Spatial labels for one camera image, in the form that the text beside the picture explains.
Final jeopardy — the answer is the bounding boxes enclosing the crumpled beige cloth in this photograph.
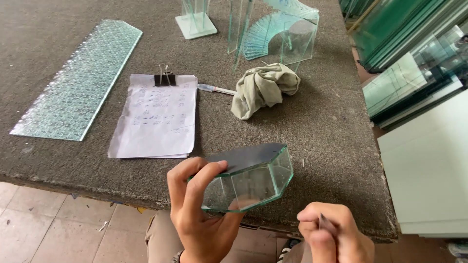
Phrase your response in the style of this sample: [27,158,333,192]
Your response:
[231,62,301,121]

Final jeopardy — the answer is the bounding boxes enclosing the clear hexagonal glass box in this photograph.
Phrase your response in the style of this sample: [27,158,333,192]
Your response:
[188,143,294,214]

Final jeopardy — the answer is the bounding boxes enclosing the person's beige trousers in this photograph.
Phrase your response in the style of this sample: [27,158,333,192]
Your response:
[145,210,308,263]

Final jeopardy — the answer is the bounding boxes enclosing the grey carpet table cover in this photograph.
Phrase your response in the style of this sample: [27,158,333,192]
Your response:
[0,0,400,244]

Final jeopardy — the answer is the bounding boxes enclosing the person's left hand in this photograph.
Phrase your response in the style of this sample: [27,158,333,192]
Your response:
[167,157,245,263]

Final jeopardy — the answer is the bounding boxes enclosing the fanned glass strip sculpture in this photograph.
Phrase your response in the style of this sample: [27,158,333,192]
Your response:
[227,0,320,72]

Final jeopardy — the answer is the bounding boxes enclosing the stack of white boards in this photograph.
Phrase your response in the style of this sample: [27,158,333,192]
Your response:
[377,89,468,239]

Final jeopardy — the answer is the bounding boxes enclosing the glass stand with square base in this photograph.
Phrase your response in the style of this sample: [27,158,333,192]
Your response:
[175,0,218,40]

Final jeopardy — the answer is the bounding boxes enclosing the person's black striped shoe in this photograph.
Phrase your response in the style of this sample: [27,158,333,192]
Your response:
[276,238,302,263]

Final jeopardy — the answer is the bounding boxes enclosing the black binder clip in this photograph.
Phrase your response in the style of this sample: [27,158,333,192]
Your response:
[154,64,177,87]

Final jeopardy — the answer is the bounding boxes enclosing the person's right hand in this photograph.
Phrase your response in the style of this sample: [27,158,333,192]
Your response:
[297,202,375,263]

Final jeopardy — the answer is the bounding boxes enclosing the white handwritten paper sheets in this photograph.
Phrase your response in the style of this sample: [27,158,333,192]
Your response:
[107,74,199,159]

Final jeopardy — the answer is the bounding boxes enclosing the rack of green glass sheets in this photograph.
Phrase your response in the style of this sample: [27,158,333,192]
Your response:
[339,0,468,129]

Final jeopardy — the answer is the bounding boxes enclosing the white pen with clear cap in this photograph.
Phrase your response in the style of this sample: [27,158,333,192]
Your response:
[197,83,238,96]

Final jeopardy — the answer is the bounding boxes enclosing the small dark blade tool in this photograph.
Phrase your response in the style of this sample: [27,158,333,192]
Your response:
[319,213,338,236]

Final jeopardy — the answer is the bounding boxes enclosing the patterned textured glass strip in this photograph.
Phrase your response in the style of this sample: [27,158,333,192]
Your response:
[10,19,143,142]

